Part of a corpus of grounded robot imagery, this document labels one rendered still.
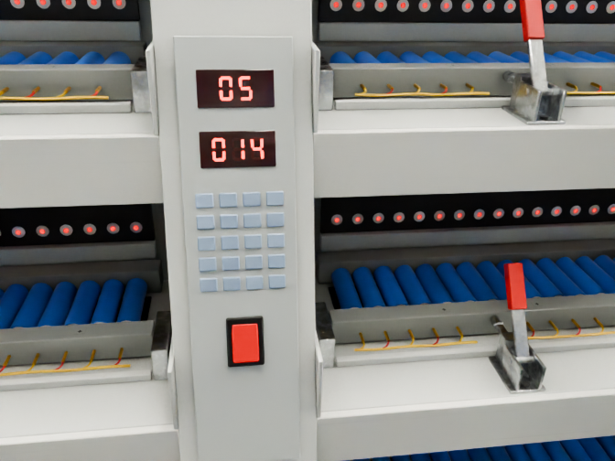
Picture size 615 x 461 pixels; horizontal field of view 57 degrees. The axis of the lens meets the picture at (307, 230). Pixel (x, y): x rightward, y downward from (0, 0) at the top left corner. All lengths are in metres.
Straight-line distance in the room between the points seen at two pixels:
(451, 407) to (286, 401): 0.12
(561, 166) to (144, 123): 0.28
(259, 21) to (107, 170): 0.13
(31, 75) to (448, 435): 0.39
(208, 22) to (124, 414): 0.27
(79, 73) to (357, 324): 0.28
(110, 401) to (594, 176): 0.38
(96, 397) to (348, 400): 0.18
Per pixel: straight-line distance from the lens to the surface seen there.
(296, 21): 0.36
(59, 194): 0.39
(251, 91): 0.35
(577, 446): 0.69
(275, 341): 0.38
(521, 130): 0.41
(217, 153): 0.35
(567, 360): 0.51
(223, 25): 0.36
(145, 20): 0.57
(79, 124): 0.39
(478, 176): 0.40
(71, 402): 0.45
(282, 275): 0.37
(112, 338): 0.47
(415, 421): 0.44
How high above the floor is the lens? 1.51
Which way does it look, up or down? 12 degrees down
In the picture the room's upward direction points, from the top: 1 degrees counter-clockwise
